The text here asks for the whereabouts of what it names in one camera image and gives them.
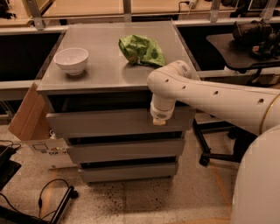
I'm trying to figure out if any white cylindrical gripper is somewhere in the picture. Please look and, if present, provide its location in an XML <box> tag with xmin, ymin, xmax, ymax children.
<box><xmin>150</xmin><ymin>94</ymin><xmax>176</xmax><ymax>126</ymax></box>

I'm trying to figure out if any grey top drawer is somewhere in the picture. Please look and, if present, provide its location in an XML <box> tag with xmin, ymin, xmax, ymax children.
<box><xmin>46</xmin><ymin>107</ymin><xmax>195</xmax><ymax>138</ymax></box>

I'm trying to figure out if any grey drawer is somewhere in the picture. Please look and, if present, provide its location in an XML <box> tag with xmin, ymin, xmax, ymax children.
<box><xmin>46</xmin><ymin>107</ymin><xmax>195</xmax><ymax>138</ymax></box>
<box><xmin>67</xmin><ymin>138</ymin><xmax>185</xmax><ymax>164</ymax></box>
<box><xmin>78</xmin><ymin>163</ymin><xmax>179</xmax><ymax>182</ymax></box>

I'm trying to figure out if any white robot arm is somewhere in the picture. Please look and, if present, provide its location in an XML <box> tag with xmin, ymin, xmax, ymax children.
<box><xmin>147</xmin><ymin>60</ymin><xmax>280</xmax><ymax>224</ymax></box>

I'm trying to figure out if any grey bottom drawer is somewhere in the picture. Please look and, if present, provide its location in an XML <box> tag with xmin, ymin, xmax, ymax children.
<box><xmin>78</xmin><ymin>163</ymin><xmax>179</xmax><ymax>182</ymax></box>

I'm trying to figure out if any grey middle drawer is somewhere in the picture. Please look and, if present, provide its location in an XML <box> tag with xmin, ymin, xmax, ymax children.
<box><xmin>67</xmin><ymin>138</ymin><xmax>185</xmax><ymax>164</ymax></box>

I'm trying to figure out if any grey drawer cabinet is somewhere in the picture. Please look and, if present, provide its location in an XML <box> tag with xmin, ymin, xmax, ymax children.
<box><xmin>36</xmin><ymin>20</ymin><xmax>203</xmax><ymax>186</ymax></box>

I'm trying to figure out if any green chip bag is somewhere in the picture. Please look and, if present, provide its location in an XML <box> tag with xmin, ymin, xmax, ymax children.
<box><xmin>118</xmin><ymin>34</ymin><xmax>165</xmax><ymax>67</ymax></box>

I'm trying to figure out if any black office chair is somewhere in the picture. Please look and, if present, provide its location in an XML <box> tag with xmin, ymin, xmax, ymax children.
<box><xmin>192</xmin><ymin>120</ymin><xmax>256</xmax><ymax>166</ymax></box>

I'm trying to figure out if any white ceramic bowl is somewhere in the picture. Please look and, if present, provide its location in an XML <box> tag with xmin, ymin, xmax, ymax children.
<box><xmin>53</xmin><ymin>47</ymin><xmax>88</xmax><ymax>75</ymax></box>

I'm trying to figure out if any brown cardboard box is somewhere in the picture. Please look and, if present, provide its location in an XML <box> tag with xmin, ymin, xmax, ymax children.
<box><xmin>8</xmin><ymin>83</ymin><xmax>76</xmax><ymax>169</ymax></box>

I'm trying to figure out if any black bag on desk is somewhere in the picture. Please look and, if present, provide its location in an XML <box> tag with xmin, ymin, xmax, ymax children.
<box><xmin>233</xmin><ymin>20</ymin><xmax>277</xmax><ymax>46</ymax></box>

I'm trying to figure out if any black equipment left edge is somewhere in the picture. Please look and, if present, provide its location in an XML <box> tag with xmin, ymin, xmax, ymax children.
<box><xmin>0</xmin><ymin>145</ymin><xmax>21</xmax><ymax>191</ymax></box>

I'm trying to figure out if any black stand with cable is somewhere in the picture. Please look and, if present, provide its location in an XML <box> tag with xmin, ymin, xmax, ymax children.
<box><xmin>0</xmin><ymin>178</ymin><xmax>80</xmax><ymax>224</ymax></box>

